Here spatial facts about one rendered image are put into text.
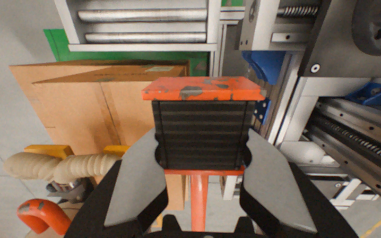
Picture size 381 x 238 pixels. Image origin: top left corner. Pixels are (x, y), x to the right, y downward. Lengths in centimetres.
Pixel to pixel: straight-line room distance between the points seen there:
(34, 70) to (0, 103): 142
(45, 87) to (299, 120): 72
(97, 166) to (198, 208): 19
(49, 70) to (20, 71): 18
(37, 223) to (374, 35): 60
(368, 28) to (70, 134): 72
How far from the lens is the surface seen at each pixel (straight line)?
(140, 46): 73
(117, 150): 35
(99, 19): 89
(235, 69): 114
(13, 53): 211
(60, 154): 44
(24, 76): 124
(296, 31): 38
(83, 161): 30
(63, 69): 105
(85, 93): 48
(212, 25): 71
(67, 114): 55
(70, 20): 90
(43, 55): 190
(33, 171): 37
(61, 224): 36
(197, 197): 19
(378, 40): 35
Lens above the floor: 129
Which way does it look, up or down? 62 degrees down
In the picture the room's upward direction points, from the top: 176 degrees counter-clockwise
